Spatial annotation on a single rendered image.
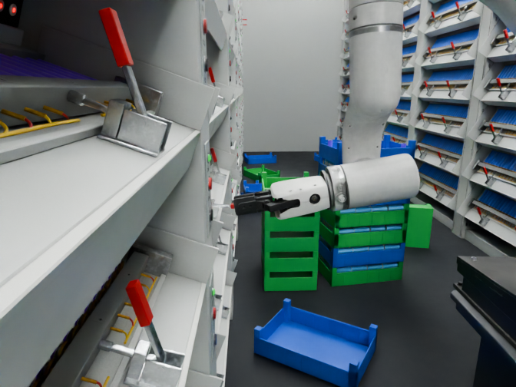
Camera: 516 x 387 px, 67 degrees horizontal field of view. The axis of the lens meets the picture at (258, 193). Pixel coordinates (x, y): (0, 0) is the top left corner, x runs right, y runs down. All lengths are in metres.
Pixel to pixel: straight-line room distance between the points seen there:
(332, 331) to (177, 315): 0.91
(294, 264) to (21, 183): 1.36
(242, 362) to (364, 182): 0.68
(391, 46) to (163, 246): 0.48
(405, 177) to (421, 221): 1.29
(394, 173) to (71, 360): 0.58
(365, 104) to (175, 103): 0.37
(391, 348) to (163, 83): 1.06
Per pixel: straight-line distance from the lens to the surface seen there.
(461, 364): 1.32
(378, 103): 0.71
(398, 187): 0.73
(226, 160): 1.17
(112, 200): 0.18
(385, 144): 1.71
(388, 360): 1.26
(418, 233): 2.04
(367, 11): 0.73
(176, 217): 0.48
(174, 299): 0.46
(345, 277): 1.59
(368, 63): 0.71
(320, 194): 0.70
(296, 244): 1.46
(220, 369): 0.98
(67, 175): 0.19
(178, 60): 0.46
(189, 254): 0.50
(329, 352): 1.24
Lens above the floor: 0.74
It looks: 15 degrees down
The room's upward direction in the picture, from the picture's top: straight up
